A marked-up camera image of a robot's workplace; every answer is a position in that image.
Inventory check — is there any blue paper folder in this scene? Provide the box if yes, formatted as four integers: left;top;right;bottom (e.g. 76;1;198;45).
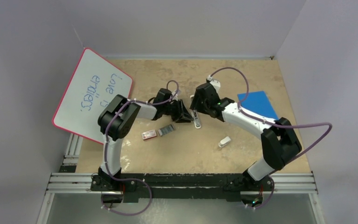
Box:
237;91;279;120

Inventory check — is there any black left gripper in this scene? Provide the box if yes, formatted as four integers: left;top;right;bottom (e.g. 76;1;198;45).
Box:
162;100;192;123

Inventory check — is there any white stapler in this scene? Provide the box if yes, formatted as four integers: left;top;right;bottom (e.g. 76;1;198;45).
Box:
191;110;201;129

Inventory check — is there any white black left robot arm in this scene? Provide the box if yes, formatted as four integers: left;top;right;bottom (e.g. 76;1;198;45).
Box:
97;88;193;191

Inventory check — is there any red white staple box sleeve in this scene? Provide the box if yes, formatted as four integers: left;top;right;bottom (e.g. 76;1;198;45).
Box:
142;130;157;140

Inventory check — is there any aluminium rail frame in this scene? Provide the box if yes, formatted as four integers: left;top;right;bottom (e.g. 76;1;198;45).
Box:
37;134;324;224

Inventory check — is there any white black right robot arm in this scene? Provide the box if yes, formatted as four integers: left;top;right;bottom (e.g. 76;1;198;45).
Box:
190;82;302;190

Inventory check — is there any small white staple remover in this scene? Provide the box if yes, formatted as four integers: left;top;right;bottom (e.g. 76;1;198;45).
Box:
218;136;231;147

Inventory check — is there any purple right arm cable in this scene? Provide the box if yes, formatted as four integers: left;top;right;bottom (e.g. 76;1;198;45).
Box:
209;67;333;210

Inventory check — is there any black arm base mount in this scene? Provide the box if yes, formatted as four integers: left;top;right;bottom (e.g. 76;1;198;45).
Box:
90;173;272;204

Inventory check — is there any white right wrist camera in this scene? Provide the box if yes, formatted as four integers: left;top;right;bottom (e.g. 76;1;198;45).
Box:
207;77;221;93

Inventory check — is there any pink framed whiteboard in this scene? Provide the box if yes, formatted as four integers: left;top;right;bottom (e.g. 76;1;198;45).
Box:
52;48;133;143

